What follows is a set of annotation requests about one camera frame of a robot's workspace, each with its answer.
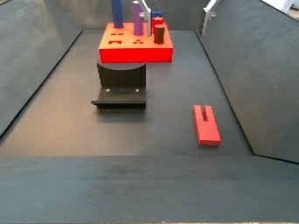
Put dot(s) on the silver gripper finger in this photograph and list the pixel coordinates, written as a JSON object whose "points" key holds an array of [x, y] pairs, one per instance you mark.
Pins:
{"points": [[146, 16], [207, 15]]}

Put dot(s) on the red double-square forked block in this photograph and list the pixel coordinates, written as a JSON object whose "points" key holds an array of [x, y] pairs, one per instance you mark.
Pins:
{"points": [[206, 126]]}

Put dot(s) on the tall blue square peg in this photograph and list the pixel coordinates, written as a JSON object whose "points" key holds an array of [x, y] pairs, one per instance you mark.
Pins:
{"points": [[118, 13]]}

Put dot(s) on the red foam peg board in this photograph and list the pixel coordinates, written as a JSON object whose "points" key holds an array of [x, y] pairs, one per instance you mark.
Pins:
{"points": [[122, 47]]}

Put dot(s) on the short blue peg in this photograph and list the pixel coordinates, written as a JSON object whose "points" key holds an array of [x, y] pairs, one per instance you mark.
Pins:
{"points": [[156, 14]]}

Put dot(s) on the purple cylinder peg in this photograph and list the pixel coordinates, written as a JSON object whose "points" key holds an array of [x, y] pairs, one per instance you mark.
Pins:
{"points": [[138, 20]]}

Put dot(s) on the red star peg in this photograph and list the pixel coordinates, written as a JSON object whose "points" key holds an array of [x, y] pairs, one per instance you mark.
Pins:
{"points": [[158, 23]]}

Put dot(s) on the brown hexagonal peg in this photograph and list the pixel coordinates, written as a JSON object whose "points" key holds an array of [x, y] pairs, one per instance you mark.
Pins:
{"points": [[159, 34]]}

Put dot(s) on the black curved stand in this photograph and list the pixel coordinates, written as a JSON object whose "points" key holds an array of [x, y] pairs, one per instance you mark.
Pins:
{"points": [[122, 86]]}

